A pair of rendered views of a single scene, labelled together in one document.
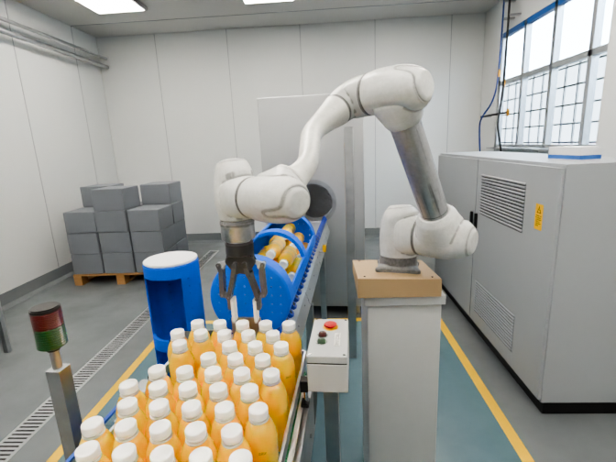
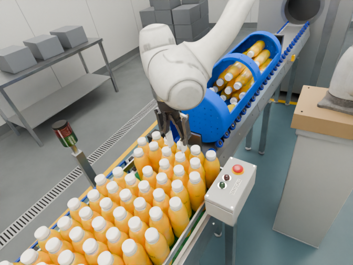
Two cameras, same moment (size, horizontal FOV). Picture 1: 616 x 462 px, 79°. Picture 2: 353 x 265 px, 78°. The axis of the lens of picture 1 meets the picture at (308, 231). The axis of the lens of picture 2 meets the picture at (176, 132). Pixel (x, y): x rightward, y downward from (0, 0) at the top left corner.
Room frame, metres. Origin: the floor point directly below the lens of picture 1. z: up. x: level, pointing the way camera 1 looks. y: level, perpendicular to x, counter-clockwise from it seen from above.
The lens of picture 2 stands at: (0.46, -0.17, 1.71)
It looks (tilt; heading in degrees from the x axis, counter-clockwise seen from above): 39 degrees down; 35
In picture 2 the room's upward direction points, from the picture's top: 11 degrees counter-clockwise
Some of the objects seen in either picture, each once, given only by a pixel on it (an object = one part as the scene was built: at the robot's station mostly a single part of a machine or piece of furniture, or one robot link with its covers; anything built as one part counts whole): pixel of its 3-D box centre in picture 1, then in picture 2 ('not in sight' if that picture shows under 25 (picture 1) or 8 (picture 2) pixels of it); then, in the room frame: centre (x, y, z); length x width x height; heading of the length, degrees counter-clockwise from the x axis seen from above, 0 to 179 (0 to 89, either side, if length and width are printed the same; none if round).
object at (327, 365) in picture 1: (329, 352); (231, 189); (0.91, -0.04, 1.05); 0.20 x 0.10 x 0.10; 173
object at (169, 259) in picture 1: (170, 258); not in sight; (1.95, 0.75, 1.03); 0.28 x 0.28 x 0.01
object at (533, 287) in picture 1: (504, 246); not in sight; (2.94, -1.60, 0.72); 2.15 x 0.54 x 1.45; 177
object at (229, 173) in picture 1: (236, 189); (159, 55); (0.96, 0.17, 1.50); 0.13 x 0.11 x 0.16; 45
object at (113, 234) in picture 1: (130, 230); (175, 22); (4.83, 2.33, 0.59); 1.20 x 0.80 x 1.19; 87
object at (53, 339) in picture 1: (50, 335); (68, 138); (0.82, 0.62, 1.18); 0.06 x 0.06 x 0.05
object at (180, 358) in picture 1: (183, 376); (143, 166); (0.93, 0.36, 0.99); 0.07 x 0.07 x 0.19
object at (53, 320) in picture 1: (47, 318); (62, 129); (0.82, 0.62, 1.23); 0.06 x 0.06 x 0.04
